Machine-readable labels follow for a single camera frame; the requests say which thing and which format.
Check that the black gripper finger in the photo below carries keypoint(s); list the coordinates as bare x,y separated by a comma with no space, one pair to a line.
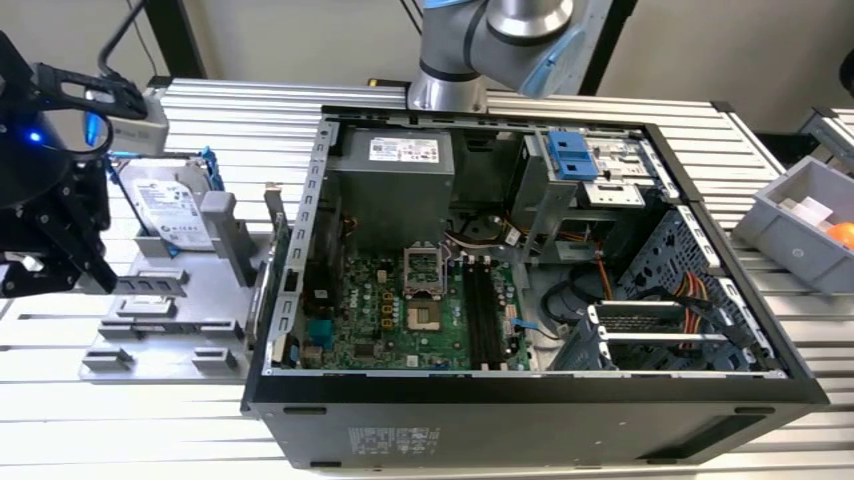
89,200
73,245

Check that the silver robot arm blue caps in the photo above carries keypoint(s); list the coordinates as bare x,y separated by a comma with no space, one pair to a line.
454,45

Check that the black RAM slot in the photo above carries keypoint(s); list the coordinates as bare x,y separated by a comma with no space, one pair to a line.
478,315
470,315
488,315

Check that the small silver gripper fitting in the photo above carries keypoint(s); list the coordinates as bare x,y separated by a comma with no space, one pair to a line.
23,262

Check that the hard disk in blue carrier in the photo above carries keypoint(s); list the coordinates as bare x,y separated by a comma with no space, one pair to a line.
167,210

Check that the grey plastic parts rack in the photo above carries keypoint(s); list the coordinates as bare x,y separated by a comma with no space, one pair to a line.
207,305

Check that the green graphics card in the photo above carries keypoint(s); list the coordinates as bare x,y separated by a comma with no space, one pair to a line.
281,235

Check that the black case fan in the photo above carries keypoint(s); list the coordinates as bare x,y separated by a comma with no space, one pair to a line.
324,250

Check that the teal port connector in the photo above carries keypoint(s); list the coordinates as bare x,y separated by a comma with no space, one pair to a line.
320,333

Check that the grey power supply unit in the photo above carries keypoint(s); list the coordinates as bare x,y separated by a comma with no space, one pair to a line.
393,200

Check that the black square chipset chip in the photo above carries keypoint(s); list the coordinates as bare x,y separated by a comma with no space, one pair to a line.
363,348

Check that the CPU socket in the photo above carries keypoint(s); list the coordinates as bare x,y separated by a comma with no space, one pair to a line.
423,315

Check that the green Dell motherboard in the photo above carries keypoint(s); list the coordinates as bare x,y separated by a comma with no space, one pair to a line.
434,345

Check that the black open PC case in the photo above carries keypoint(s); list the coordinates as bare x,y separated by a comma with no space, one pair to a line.
467,430

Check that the blue plastic drive latch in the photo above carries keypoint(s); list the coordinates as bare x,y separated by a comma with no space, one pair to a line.
567,155

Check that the grey hard disk bay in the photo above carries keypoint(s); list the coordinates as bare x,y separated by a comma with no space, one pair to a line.
634,311

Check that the grey plastic bin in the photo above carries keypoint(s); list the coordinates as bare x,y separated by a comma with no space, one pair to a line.
787,250

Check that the small white box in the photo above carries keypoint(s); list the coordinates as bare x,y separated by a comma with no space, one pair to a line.
803,210

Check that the aluminium side rack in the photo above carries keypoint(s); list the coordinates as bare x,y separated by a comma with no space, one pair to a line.
834,125

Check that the orange ball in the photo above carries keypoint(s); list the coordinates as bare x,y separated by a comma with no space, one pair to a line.
843,234

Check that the seated person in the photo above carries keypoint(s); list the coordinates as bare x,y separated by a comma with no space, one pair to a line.
848,70

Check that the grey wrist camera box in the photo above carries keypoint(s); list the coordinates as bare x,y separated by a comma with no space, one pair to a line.
136,134

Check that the black camera mounting bracket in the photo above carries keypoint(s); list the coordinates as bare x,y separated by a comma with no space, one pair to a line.
49,75

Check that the black metal frame post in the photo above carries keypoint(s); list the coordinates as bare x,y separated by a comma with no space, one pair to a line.
610,40
176,37

